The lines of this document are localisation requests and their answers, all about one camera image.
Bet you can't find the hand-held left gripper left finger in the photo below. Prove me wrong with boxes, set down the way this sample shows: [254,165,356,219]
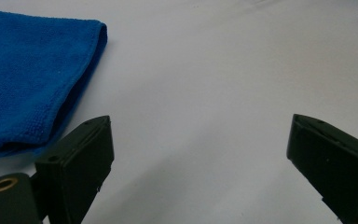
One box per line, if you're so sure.
[31,115,116,224]

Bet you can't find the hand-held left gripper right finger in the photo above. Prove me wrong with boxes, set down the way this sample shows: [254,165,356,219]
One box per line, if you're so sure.
[286,113,358,224]

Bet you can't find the blue microfibre cloth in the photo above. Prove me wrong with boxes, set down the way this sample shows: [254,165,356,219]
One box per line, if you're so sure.
[0,7,109,161]

